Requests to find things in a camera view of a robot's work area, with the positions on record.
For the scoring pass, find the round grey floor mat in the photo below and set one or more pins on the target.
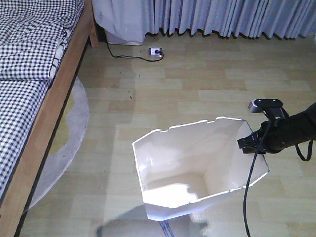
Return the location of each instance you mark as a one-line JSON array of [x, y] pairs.
[[66, 142]]

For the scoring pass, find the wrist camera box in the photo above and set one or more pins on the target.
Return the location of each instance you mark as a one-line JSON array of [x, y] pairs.
[[258, 105]]

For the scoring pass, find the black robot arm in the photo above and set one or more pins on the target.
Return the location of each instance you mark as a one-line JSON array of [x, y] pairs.
[[280, 131]]

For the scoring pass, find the white grey curtain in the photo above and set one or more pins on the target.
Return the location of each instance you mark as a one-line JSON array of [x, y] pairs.
[[128, 21]]

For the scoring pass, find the white plastic trash bin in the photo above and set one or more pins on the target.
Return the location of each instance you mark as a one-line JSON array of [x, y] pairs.
[[190, 167]]

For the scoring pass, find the black white checkered bedding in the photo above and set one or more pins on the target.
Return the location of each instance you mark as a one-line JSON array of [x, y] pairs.
[[34, 35]]

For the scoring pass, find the wooden bed frame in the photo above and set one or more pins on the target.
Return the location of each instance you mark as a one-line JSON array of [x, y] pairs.
[[27, 172]]

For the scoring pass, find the floor power socket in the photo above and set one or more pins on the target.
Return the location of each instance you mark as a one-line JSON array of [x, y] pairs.
[[155, 51]]

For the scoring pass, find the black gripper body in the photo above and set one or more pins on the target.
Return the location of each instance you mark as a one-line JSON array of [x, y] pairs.
[[265, 140]]

